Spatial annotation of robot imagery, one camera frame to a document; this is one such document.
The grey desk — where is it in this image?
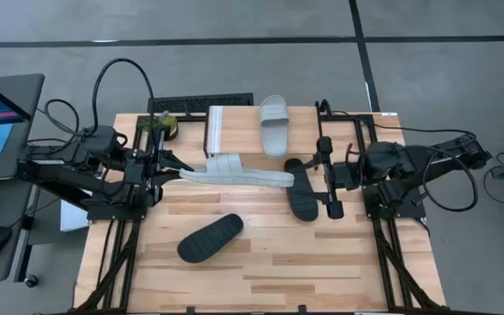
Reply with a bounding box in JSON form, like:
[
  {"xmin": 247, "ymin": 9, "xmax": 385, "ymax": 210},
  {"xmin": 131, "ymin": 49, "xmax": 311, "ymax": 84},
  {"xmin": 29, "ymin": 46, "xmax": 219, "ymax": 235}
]
[{"xmin": 0, "ymin": 73, "xmax": 46, "ymax": 285}]

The black rubber slide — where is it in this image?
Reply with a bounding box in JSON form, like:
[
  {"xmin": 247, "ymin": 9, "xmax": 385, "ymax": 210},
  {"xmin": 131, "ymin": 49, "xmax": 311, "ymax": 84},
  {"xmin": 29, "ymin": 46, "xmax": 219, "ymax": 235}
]
[
  {"xmin": 177, "ymin": 213, "xmax": 245, "ymax": 264},
  {"xmin": 283, "ymin": 157, "xmax": 320, "ymax": 222}
]

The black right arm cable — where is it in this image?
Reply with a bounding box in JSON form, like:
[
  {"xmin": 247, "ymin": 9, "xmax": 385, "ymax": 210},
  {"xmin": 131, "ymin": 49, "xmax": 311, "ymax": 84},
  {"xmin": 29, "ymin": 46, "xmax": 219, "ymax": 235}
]
[{"xmin": 421, "ymin": 146, "xmax": 480, "ymax": 214}]

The wooden shelf with black frame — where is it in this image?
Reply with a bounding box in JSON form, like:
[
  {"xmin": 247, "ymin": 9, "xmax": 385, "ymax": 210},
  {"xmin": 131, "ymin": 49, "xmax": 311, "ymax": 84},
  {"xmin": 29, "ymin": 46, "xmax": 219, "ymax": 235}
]
[{"xmin": 203, "ymin": 105, "xmax": 323, "ymax": 159}]

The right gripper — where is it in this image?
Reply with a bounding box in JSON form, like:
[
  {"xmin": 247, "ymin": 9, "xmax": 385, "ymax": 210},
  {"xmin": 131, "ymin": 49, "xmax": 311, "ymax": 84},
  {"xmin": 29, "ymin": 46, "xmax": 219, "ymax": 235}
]
[{"xmin": 301, "ymin": 136, "xmax": 365, "ymax": 220}]

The potted succulent plant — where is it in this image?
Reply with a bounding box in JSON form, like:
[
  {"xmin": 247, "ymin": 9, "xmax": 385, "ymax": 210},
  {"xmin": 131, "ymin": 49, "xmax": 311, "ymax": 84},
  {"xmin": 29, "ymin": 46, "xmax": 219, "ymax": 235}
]
[{"xmin": 140, "ymin": 110, "xmax": 179, "ymax": 142}]

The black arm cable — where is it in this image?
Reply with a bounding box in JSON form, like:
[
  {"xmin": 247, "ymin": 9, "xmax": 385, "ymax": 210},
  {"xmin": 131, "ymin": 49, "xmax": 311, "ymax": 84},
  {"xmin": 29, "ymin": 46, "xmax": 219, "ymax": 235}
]
[
  {"xmin": 421, "ymin": 146, "xmax": 480, "ymax": 214},
  {"xmin": 91, "ymin": 57, "xmax": 157, "ymax": 152}
]

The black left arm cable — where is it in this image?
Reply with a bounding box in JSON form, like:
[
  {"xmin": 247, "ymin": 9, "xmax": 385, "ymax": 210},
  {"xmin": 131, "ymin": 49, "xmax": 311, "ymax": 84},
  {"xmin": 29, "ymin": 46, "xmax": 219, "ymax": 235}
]
[{"xmin": 91, "ymin": 57, "xmax": 157, "ymax": 152}]

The black perforated floor mat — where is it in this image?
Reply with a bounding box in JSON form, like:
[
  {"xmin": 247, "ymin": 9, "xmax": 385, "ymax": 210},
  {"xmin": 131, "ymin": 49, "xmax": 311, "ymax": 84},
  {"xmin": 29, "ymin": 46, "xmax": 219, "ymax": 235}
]
[{"xmin": 146, "ymin": 92, "xmax": 256, "ymax": 115}]

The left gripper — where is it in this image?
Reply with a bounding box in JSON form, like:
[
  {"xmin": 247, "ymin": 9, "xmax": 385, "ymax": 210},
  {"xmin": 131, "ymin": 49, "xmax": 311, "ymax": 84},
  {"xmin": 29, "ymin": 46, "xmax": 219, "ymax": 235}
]
[{"xmin": 122, "ymin": 125, "xmax": 195, "ymax": 207}]

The white paper sheet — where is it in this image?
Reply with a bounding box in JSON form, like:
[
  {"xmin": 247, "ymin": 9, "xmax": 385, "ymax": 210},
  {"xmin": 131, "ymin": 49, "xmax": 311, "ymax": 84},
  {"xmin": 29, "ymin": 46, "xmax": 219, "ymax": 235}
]
[{"xmin": 59, "ymin": 199, "xmax": 91, "ymax": 233}]

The black aluminium station frame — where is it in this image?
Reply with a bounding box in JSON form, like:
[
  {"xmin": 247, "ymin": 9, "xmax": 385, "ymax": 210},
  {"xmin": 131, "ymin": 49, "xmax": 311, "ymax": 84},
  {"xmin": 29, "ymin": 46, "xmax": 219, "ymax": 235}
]
[{"xmin": 74, "ymin": 111, "xmax": 450, "ymax": 315}]

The grey rubber slide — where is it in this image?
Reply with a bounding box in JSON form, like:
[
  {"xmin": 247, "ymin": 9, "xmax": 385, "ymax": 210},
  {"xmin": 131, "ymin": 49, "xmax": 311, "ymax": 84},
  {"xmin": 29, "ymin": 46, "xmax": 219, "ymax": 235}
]
[
  {"xmin": 258, "ymin": 94, "xmax": 291, "ymax": 160},
  {"xmin": 178, "ymin": 153, "xmax": 296, "ymax": 189}
]

